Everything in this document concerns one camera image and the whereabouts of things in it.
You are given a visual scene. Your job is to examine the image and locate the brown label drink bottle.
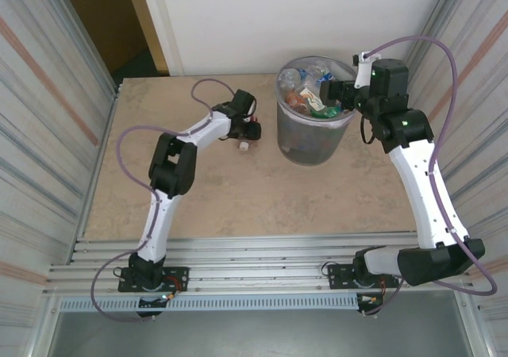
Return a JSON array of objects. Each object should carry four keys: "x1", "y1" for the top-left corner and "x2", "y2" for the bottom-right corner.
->
[{"x1": 285, "y1": 90, "x2": 306, "y2": 114}]

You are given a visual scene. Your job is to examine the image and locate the white door frame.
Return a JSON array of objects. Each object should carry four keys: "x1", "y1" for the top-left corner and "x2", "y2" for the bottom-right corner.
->
[{"x1": 137, "y1": 0, "x2": 187, "y2": 77}]

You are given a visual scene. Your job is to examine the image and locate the aluminium frame rails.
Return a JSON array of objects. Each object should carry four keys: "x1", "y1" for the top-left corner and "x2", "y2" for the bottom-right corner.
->
[{"x1": 46, "y1": 232, "x2": 476, "y2": 295}]

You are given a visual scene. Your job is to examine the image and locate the brown wooden door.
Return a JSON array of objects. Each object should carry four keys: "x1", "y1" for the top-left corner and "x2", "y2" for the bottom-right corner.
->
[{"x1": 57, "y1": 0, "x2": 170, "y2": 83}]

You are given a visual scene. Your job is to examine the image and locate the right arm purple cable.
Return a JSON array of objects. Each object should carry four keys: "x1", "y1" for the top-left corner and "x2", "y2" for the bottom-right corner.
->
[{"x1": 363, "y1": 35, "x2": 499, "y2": 317}]

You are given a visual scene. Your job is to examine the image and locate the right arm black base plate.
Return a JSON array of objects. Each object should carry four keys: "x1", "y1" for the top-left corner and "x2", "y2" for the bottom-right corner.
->
[{"x1": 328, "y1": 262, "x2": 399, "y2": 290}]

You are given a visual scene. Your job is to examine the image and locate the grey slotted cable duct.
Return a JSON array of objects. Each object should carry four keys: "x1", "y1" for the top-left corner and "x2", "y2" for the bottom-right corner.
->
[{"x1": 59, "y1": 295, "x2": 360, "y2": 313}]

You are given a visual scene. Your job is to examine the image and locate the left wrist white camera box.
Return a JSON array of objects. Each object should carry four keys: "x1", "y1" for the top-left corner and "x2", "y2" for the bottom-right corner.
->
[{"x1": 244, "y1": 94, "x2": 258, "y2": 123}]

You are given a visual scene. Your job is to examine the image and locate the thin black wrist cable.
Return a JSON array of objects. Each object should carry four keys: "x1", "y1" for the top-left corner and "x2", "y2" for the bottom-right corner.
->
[{"x1": 360, "y1": 113, "x2": 376, "y2": 146}]

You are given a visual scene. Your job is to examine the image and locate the clear plastic bin liner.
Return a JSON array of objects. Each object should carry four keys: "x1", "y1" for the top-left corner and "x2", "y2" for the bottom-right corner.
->
[{"x1": 275, "y1": 55, "x2": 357, "y2": 130}]

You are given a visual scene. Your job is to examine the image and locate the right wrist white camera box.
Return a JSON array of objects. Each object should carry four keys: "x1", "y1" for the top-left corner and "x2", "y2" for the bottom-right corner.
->
[{"x1": 352, "y1": 50, "x2": 376, "y2": 89}]

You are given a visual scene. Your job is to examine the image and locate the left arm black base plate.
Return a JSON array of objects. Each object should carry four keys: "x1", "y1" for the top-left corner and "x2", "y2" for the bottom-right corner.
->
[{"x1": 117, "y1": 266, "x2": 190, "y2": 294}]

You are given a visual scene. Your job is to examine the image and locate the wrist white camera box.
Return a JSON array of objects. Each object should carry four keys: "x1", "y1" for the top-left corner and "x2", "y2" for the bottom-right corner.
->
[
  {"x1": 244, "y1": 94, "x2": 258, "y2": 123},
  {"x1": 352, "y1": 50, "x2": 376, "y2": 89}
]

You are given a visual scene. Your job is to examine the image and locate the green plastic soda bottle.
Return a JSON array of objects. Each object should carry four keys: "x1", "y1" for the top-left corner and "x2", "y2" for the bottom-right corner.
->
[{"x1": 310, "y1": 105, "x2": 343, "y2": 119}]

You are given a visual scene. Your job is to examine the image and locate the grey mesh waste bin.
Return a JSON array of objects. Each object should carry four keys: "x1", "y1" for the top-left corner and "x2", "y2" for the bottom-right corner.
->
[{"x1": 275, "y1": 55, "x2": 357, "y2": 167}]

